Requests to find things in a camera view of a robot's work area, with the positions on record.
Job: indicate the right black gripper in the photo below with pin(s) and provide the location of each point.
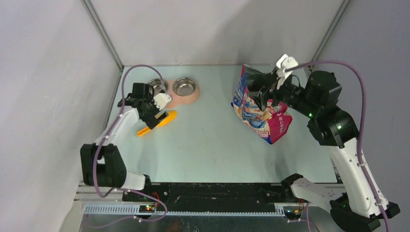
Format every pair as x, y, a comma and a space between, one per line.
270, 77

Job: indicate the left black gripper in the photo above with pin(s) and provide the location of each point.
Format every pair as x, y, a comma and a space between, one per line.
158, 119

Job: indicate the yellow plastic scoop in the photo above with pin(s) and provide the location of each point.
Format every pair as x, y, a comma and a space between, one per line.
166, 118

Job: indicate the colourful cat food bag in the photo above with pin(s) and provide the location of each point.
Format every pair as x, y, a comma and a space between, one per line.
270, 124

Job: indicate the pink double pet bowl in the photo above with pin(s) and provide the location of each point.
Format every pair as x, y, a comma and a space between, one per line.
183, 90

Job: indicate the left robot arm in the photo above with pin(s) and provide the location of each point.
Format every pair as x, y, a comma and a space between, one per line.
102, 162

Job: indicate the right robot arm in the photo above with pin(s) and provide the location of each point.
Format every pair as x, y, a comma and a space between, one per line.
360, 206

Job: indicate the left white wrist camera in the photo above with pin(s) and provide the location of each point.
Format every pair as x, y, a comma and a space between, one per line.
161, 100

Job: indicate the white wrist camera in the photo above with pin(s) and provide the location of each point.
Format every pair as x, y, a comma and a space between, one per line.
283, 65
161, 100

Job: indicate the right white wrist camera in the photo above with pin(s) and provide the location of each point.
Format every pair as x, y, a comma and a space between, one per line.
283, 65

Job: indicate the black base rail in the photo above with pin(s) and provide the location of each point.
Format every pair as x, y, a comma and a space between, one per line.
221, 197

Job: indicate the right aluminium frame post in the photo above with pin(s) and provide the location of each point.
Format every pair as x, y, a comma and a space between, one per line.
331, 29

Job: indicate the aluminium frame post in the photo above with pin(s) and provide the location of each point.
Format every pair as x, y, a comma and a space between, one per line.
331, 29
101, 30

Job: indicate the left aluminium frame post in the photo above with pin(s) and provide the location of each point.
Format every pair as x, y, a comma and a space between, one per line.
101, 30

